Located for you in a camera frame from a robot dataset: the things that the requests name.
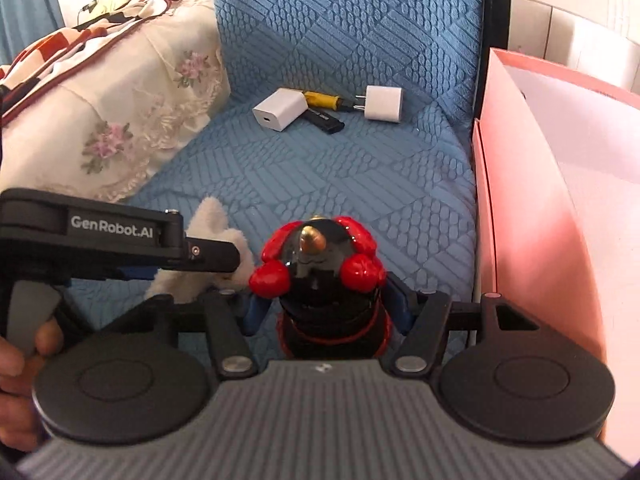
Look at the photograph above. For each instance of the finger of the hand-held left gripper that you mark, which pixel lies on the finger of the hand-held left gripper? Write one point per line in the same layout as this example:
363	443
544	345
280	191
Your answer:
212	256

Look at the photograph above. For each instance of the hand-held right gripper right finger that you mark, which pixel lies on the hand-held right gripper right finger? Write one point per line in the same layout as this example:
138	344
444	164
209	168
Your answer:
397	300

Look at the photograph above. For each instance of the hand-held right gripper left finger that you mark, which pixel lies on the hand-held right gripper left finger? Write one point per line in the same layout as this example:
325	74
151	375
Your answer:
252	312

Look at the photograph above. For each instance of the white plush toy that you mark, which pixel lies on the white plush toy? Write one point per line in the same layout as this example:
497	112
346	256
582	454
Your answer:
210	220

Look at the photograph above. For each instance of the black and red figurine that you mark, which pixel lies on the black and red figurine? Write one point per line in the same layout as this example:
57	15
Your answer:
320	270

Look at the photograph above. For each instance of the pink box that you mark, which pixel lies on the pink box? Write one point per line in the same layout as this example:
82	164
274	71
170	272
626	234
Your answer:
530	210

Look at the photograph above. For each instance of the yellow screwdriver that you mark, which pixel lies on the yellow screwdriver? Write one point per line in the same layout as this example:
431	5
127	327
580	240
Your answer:
320	100

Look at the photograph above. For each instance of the person's left hand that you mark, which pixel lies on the person's left hand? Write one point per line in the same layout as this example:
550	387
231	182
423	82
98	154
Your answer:
17	400

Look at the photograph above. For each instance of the floral lace pillow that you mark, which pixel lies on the floral lace pillow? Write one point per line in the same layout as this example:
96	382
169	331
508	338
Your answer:
100	110

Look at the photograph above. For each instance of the blue textured sofa cover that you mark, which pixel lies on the blue textured sofa cover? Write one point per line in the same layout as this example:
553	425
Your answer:
350	170

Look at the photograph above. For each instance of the large white charger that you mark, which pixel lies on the large white charger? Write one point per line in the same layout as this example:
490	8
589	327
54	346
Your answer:
280	110

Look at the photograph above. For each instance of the black flash drive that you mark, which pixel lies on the black flash drive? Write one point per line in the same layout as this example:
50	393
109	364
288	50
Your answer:
325	121

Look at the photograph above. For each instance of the orange and white printed blanket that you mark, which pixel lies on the orange and white printed blanket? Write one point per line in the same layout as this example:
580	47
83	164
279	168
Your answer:
45	50

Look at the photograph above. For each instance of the small white pronged charger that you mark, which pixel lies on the small white pronged charger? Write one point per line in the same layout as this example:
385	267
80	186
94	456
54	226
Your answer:
382	103

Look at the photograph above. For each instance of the blue curtain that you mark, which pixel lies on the blue curtain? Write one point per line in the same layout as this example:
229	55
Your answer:
25	0

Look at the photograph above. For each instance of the white cabinet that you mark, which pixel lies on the white cabinet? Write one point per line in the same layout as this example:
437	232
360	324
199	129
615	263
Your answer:
575	15

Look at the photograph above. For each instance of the black sofa frame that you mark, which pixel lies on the black sofa frame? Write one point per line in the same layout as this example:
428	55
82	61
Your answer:
496	10

